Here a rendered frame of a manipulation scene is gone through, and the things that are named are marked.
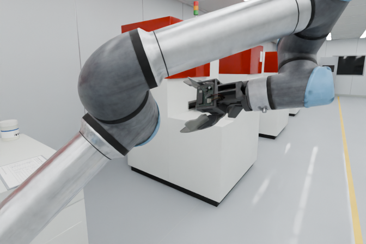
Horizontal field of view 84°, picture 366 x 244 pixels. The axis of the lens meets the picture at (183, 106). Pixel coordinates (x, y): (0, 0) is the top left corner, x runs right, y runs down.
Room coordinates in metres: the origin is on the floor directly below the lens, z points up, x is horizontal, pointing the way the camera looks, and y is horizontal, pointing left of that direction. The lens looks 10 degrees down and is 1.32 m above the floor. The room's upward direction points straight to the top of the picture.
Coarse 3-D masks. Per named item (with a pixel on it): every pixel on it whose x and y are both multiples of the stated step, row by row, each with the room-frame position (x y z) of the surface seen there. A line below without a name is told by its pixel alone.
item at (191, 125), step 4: (200, 116) 0.50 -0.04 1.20; (204, 116) 0.51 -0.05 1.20; (188, 120) 0.49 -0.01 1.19; (192, 120) 0.50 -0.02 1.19; (196, 120) 0.50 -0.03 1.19; (200, 120) 0.51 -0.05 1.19; (204, 120) 0.51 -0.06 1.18; (188, 124) 0.50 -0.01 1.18; (192, 124) 0.51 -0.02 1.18; (196, 124) 0.52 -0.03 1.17; (200, 124) 0.52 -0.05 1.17; (184, 128) 0.54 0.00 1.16; (188, 128) 0.51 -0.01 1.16; (192, 128) 0.52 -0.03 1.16; (196, 128) 0.52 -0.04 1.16; (184, 132) 0.54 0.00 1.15; (188, 132) 0.53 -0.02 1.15
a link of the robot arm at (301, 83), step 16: (288, 64) 0.42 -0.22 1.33; (304, 64) 0.41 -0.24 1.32; (272, 80) 0.42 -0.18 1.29; (288, 80) 0.40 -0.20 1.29; (304, 80) 0.38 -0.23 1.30; (320, 80) 0.37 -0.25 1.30; (272, 96) 0.41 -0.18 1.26; (288, 96) 0.39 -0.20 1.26; (304, 96) 0.38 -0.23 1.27; (320, 96) 0.37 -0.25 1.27
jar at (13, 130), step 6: (6, 120) 1.00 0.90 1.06; (12, 120) 1.00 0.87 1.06; (6, 126) 0.97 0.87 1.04; (12, 126) 0.98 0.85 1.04; (18, 126) 1.01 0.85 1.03; (6, 132) 0.96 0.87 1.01; (12, 132) 0.97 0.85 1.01; (18, 132) 1.00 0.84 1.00; (6, 138) 0.96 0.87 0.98; (12, 138) 0.97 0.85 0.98; (18, 138) 1.00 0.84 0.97
